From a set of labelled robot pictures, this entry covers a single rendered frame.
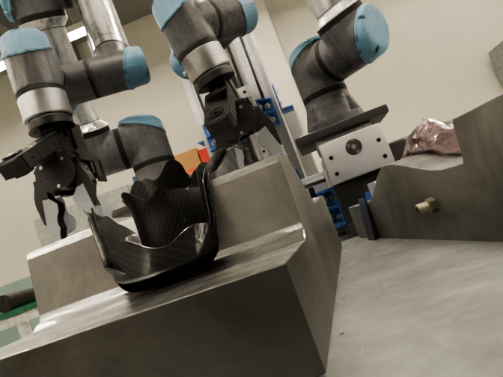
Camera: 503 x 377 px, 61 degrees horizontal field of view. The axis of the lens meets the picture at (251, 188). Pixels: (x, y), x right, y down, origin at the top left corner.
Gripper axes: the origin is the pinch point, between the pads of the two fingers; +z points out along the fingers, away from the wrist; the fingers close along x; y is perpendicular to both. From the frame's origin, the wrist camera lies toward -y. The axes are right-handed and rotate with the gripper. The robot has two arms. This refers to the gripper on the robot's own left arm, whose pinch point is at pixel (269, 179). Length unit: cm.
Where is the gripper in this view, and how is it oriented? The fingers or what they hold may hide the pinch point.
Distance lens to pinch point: 70.6
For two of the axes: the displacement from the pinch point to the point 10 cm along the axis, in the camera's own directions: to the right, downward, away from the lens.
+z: 4.9, 8.7, 0.3
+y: 1.7, -1.2, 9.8
